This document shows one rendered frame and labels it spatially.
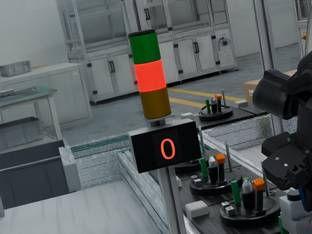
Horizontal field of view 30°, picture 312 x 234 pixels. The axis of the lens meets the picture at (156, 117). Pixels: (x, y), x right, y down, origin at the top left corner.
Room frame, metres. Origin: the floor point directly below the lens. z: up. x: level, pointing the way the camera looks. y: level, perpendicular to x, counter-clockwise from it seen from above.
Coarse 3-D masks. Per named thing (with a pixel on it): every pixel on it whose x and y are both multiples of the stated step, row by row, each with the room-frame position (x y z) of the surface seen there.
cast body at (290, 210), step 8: (288, 192) 0.97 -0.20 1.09; (296, 192) 0.96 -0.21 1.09; (280, 200) 0.98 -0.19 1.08; (288, 200) 0.96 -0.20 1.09; (296, 200) 0.95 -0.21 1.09; (280, 208) 0.98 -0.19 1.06; (288, 208) 0.95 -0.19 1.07; (296, 208) 0.94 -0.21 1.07; (280, 216) 0.99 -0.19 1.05; (288, 216) 0.95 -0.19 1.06; (296, 216) 0.94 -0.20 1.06; (304, 216) 0.94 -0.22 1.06; (288, 224) 0.96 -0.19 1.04; (296, 224) 0.93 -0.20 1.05; (304, 224) 0.93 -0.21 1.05; (296, 232) 0.93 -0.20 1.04; (304, 232) 0.93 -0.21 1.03
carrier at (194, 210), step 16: (192, 208) 1.27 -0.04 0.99; (208, 208) 1.30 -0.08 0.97; (224, 208) 1.21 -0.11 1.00; (240, 208) 1.21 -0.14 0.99; (272, 208) 1.18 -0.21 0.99; (208, 224) 1.21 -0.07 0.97; (224, 224) 1.19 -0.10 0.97; (240, 224) 1.15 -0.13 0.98; (256, 224) 1.14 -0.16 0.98; (272, 224) 1.14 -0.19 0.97
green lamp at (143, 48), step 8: (152, 32) 1.03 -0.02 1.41; (136, 40) 1.02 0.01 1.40; (144, 40) 1.02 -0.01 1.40; (152, 40) 1.02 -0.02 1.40; (136, 48) 1.02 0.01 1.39; (144, 48) 1.02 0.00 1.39; (152, 48) 1.02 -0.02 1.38; (136, 56) 1.03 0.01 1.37; (144, 56) 1.02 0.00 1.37; (152, 56) 1.02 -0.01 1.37; (160, 56) 1.04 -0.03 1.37; (136, 64) 1.03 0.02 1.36
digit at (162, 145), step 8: (176, 128) 1.02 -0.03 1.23; (152, 136) 1.01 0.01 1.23; (160, 136) 1.02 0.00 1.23; (168, 136) 1.02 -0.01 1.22; (176, 136) 1.02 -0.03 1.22; (160, 144) 1.02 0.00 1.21; (168, 144) 1.02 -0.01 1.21; (176, 144) 1.02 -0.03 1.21; (160, 152) 1.01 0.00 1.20; (168, 152) 1.02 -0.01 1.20; (176, 152) 1.02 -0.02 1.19; (160, 160) 1.01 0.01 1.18; (168, 160) 1.02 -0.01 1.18; (176, 160) 1.02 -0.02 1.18
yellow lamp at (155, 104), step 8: (144, 96) 1.03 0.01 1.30; (152, 96) 1.02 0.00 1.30; (160, 96) 1.02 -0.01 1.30; (168, 96) 1.04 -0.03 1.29; (144, 104) 1.03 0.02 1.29; (152, 104) 1.02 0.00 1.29; (160, 104) 1.02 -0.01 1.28; (168, 104) 1.03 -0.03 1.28; (144, 112) 1.03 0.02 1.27; (152, 112) 1.02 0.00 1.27; (160, 112) 1.02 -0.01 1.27; (168, 112) 1.03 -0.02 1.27
